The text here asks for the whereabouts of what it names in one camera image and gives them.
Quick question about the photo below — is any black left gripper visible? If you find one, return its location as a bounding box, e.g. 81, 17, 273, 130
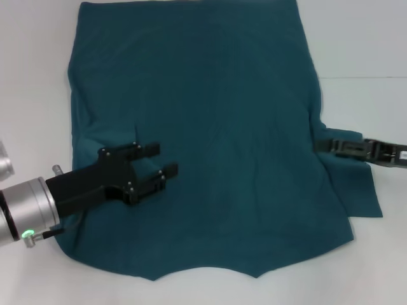
45, 142, 180, 220

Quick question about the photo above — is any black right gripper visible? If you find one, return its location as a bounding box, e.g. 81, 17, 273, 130
312, 138, 407, 170

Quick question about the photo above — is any teal blue shirt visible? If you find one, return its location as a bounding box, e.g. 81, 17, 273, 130
50, 0, 384, 281

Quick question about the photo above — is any left arm gripper cable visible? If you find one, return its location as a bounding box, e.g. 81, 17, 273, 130
40, 163, 86, 240

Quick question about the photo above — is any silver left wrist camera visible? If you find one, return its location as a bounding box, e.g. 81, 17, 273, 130
0, 139, 15, 182

